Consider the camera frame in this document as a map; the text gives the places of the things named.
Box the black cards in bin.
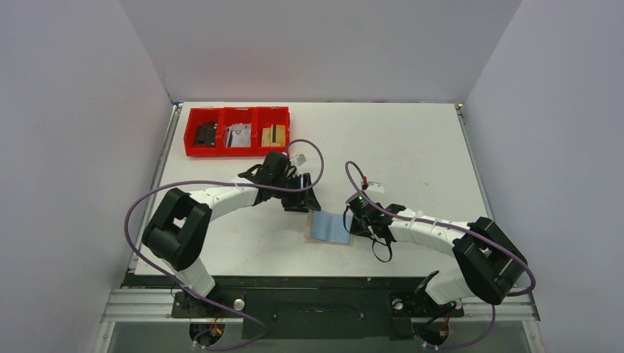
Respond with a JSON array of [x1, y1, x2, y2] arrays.
[[194, 121, 218, 148]]

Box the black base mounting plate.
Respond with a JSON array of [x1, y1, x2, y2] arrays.
[[170, 275, 464, 342]]

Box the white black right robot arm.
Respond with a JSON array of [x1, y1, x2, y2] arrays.
[[346, 193, 527, 306]]

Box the yellow cards in bin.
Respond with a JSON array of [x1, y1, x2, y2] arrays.
[[260, 124, 287, 147]]

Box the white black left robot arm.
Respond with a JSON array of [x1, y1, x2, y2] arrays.
[[141, 151, 321, 298]]

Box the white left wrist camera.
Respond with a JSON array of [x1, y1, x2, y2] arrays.
[[290, 154, 307, 167]]

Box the white cards in bin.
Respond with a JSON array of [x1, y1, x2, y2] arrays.
[[225, 124, 252, 148]]

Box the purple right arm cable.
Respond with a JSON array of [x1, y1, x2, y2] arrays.
[[344, 160, 537, 297]]

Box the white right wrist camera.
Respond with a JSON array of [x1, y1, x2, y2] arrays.
[[362, 181, 385, 194]]

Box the red three-compartment bin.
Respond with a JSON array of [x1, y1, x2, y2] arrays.
[[183, 107, 291, 157]]

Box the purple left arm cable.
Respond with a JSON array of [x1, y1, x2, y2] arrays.
[[123, 139, 326, 293]]

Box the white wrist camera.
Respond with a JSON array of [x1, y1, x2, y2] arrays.
[[362, 181, 385, 194], [290, 154, 307, 167]]

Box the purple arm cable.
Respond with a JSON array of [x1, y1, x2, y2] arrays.
[[123, 139, 326, 293], [344, 160, 537, 297]]

